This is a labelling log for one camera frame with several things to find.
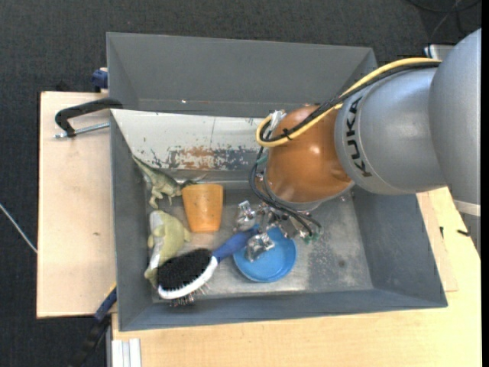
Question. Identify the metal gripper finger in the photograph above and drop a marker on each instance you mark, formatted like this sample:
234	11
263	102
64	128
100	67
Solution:
261	243
244	213

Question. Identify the blue round dish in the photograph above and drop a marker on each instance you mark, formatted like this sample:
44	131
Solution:
273	262

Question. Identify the orange plastic cup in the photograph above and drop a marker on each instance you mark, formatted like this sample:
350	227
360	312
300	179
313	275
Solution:
203	208

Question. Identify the pale green plush toy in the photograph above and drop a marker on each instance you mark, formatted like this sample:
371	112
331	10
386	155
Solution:
170	235

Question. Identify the blue and white hairbrush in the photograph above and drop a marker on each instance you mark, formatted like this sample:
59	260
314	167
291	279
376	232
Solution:
183	271

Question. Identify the green toy dinosaur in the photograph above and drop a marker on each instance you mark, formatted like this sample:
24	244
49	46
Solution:
162	184

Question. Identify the grey metal bin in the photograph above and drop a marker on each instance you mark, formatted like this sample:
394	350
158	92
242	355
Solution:
237	75

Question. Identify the pale wood board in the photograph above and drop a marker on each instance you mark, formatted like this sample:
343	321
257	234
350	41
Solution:
72	205

